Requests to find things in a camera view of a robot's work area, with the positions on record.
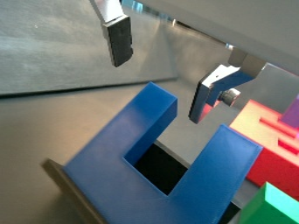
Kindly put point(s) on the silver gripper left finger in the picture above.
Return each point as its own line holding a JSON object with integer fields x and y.
{"x": 116, "y": 29}

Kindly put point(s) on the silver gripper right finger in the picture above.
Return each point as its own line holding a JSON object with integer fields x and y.
{"x": 217, "y": 85}

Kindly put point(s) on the blue U-shaped block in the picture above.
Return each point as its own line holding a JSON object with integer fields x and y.
{"x": 136, "y": 184}

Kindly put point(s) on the red fixture base block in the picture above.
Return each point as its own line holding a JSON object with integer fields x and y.
{"x": 277, "y": 165}

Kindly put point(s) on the purple U-shaped block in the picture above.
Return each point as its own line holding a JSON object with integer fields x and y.
{"x": 290, "y": 116}

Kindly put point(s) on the green arch block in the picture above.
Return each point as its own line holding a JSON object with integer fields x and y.
{"x": 271, "y": 207}

